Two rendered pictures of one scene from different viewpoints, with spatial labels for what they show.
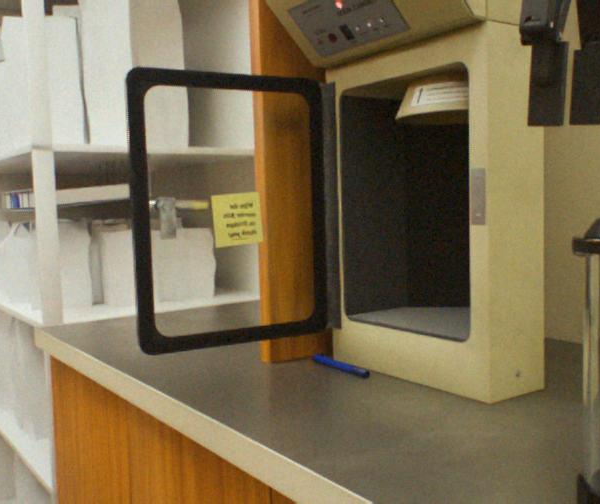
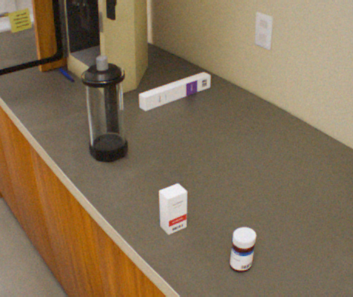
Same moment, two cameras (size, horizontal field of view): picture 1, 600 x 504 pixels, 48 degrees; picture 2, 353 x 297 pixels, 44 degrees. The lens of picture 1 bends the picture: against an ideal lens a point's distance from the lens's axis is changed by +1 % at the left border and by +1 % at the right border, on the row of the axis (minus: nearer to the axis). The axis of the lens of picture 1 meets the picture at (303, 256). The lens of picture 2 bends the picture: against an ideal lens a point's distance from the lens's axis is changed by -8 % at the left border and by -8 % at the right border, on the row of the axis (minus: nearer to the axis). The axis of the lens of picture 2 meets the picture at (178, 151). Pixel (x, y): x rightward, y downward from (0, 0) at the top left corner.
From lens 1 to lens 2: 0.79 m
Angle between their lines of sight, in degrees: 29
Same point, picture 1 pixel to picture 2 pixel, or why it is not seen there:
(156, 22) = not seen: outside the picture
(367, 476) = (42, 133)
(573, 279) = (182, 29)
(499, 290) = (110, 56)
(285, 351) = (48, 66)
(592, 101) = (111, 12)
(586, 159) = not seen: outside the picture
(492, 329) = not seen: hidden behind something
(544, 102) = (84, 22)
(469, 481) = (71, 135)
